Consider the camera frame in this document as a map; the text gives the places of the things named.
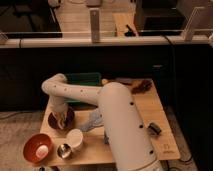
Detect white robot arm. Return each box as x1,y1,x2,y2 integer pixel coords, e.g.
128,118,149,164
42,74,163,171

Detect small metal cup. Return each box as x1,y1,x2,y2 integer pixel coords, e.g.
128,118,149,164
57,144,72,159

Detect purple bowl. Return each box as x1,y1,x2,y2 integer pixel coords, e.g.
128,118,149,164
48,107,75,130

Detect light blue cloth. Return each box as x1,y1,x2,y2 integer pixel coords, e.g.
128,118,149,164
79,108,103,132

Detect red bowl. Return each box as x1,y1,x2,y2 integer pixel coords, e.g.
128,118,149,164
23,133,53,164

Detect green tray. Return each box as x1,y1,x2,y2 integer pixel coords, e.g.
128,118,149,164
63,72,103,108

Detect white egg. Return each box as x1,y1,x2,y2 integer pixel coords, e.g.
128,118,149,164
36,145,48,158

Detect orange ball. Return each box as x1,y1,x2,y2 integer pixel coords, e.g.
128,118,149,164
102,79,109,85

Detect brown object at back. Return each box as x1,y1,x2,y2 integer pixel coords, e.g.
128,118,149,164
131,80,152,94

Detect small dark toy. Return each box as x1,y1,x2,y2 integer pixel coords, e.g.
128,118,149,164
148,123,162,135

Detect black tool on desk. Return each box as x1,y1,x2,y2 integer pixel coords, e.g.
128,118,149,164
124,24,136,37

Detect white railing bar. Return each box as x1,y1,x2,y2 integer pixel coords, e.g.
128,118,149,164
0,35,213,49

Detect grey upright bracket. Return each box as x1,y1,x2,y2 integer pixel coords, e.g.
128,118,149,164
90,8,100,43

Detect grey angled bracket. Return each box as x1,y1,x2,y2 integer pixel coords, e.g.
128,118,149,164
181,6,204,41

